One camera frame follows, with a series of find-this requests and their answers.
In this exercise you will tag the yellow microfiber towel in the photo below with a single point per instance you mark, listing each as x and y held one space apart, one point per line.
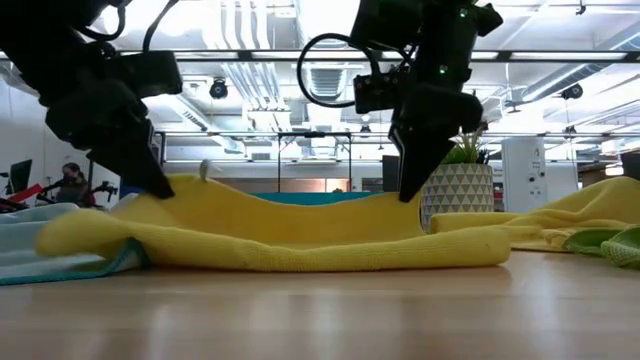
590 210
300 235

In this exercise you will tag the person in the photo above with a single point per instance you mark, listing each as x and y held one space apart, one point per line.
75 187

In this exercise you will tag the light blue microfiber towel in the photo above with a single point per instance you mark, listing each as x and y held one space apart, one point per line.
30 240

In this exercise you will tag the black computer monitor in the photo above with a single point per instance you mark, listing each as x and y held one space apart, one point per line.
21 176

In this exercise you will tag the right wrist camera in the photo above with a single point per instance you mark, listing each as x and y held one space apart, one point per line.
375 92

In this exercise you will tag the potted succulent plant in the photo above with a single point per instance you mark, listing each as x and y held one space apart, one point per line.
457 195

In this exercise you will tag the teal plastic bin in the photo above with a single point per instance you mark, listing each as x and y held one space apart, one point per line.
310 198

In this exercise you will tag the green microfiber towel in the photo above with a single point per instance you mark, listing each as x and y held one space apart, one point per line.
620 250

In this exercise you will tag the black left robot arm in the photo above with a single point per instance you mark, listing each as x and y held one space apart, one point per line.
40 40

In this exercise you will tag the black ceiling beam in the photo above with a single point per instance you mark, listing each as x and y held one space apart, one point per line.
504 56

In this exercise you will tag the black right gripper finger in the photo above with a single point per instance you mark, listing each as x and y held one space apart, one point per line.
412 160

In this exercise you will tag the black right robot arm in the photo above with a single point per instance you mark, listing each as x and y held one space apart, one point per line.
430 30

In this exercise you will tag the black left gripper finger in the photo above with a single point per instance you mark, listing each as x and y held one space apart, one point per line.
140 165

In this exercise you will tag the white kiosk cabinet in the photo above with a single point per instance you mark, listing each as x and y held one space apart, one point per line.
525 175

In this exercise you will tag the black ceiling spotlight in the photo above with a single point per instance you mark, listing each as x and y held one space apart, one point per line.
218 89
572 91

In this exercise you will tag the black upright panel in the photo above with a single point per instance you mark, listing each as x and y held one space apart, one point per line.
390 172

